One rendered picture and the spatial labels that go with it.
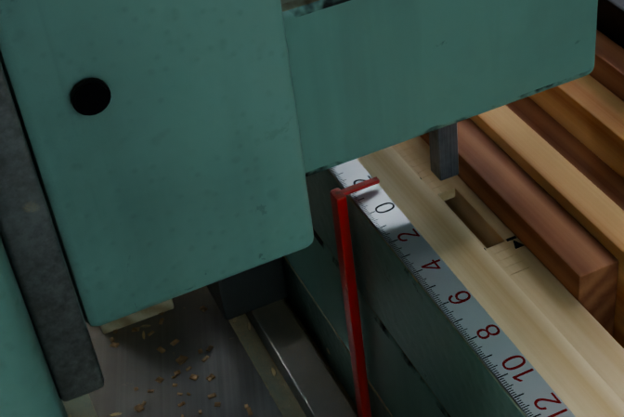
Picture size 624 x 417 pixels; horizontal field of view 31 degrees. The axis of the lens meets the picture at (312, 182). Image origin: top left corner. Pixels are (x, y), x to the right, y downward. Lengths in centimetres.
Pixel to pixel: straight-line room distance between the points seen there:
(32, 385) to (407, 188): 21
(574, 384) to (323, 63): 14
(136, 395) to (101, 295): 27
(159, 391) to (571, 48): 30
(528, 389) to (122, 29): 18
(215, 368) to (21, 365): 32
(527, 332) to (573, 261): 4
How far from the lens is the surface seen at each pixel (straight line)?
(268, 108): 34
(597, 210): 46
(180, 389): 62
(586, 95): 50
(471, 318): 41
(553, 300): 44
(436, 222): 46
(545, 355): 41
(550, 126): 51
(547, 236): 45
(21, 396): 32
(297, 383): 59
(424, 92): 41
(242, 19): 32
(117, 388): 63
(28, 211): 33
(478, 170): 48
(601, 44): 52
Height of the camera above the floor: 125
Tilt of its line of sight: 38 degrees down
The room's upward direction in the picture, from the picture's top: 8 degrees counter-clockwise
